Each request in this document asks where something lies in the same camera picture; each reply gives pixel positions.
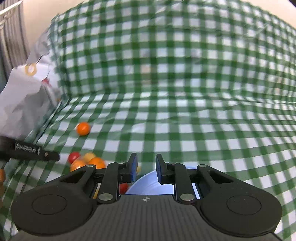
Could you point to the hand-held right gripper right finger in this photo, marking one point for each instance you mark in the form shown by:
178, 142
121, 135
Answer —
159, 170

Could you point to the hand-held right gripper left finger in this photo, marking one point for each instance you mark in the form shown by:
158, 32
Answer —
133, 168

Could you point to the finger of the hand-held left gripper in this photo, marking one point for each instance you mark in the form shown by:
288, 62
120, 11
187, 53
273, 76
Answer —
27, 150

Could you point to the orange mandarin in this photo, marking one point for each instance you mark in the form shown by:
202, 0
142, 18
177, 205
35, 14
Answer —
83, 128
98, 162
77, 165
1, 176

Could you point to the yellow cherry tomato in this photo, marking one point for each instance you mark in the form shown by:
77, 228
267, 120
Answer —
89, 156

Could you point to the red cherry tomato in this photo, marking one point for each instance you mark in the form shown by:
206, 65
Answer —
124, 187
73, 157

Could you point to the grey striped curtain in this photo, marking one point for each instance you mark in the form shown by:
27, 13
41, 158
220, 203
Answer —
12, 34

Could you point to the light blue plate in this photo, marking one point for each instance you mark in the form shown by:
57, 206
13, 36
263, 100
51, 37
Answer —
150, 183

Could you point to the green checkered cloth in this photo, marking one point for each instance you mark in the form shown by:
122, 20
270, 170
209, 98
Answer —
185, 115

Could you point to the white printed bed sheet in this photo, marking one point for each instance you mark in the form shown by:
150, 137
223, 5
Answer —
23, 102

